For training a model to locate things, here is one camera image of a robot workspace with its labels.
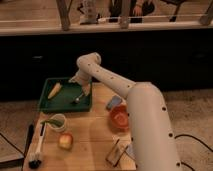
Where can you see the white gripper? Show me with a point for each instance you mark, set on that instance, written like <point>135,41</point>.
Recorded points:
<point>83,79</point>

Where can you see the silver metal fork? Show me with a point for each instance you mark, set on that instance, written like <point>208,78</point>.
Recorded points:
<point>77,99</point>

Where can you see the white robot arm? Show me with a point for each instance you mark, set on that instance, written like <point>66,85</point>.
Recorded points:
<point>152,136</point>

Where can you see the green plastic tray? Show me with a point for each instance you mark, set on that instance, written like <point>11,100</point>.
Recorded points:
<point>63,100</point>

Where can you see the yellow corn cob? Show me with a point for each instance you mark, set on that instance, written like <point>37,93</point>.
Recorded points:
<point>54,90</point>

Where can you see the blue sponge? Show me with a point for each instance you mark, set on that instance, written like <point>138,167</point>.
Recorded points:
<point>115,100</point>

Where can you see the green vegetable in cup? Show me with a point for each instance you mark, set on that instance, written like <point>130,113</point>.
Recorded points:
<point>53,122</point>

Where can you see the orange plastic bowl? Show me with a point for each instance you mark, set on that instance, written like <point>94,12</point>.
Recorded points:
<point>119,118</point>

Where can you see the red yellow apple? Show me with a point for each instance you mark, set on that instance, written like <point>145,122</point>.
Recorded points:
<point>65,141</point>

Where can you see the wooden block box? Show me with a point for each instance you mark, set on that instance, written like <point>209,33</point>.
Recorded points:
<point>114,155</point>

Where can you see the blue grey cloth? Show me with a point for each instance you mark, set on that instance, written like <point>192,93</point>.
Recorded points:
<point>129,151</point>

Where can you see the wooden railing post left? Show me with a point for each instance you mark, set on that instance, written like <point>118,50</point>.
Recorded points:
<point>63,14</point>

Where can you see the wooden railing post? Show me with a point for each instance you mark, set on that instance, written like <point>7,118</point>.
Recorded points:
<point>124,18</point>
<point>63,14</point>

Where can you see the wooden railing post middle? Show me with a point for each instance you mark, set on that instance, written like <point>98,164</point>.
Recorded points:
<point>124,18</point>

